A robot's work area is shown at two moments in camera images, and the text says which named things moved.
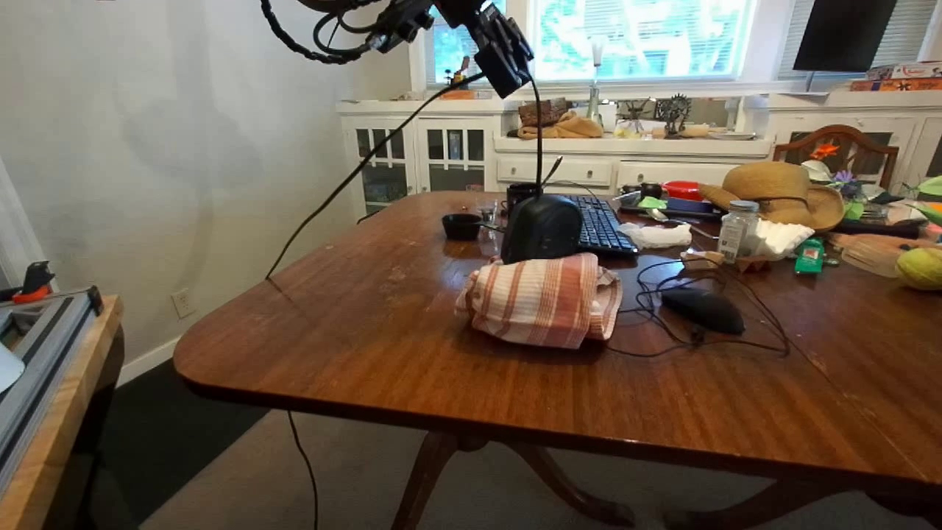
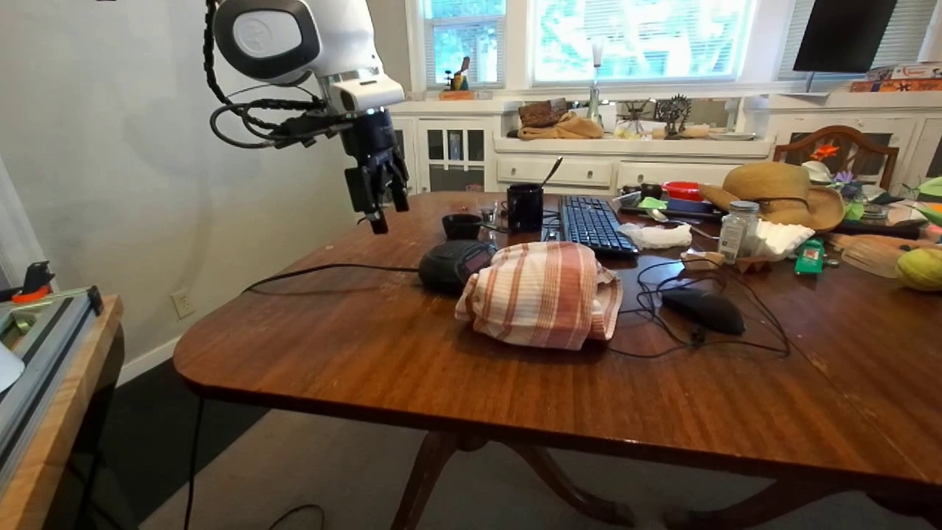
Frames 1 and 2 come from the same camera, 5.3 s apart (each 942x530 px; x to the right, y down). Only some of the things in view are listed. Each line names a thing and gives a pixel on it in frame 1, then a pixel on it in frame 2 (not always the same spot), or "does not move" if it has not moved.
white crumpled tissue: (644, 235) does not move
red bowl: (683, 190) does not move
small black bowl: (461, 226) does not move
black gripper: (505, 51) to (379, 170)
